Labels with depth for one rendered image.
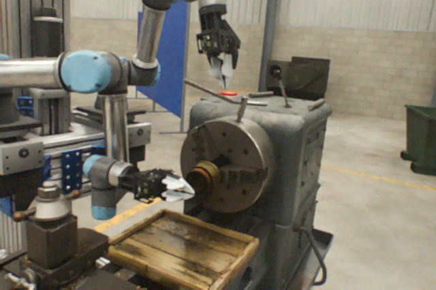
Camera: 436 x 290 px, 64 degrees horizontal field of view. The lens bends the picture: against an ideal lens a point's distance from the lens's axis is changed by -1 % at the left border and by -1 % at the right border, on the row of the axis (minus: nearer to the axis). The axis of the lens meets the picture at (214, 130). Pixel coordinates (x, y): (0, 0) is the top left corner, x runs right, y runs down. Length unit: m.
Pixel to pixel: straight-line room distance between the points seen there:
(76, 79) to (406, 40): 10.39
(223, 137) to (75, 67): 0.49
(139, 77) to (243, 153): 0.70
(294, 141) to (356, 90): 9.89
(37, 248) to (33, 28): 1.03
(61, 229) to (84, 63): 0.45
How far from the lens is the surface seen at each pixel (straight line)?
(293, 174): 1.26
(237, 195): 1.17
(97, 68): 1.00
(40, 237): 0.77
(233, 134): 1.12
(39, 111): 1.57
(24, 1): 1.61
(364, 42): 11.07
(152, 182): 0.96
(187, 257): 1.05
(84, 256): 0.83
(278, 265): 1.41
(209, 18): 0.96
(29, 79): 1.12
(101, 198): 1.12
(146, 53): 1.58
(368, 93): 11.06
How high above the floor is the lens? 1.45
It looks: 13 degrees down
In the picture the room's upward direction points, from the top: 5 degrees clockwise
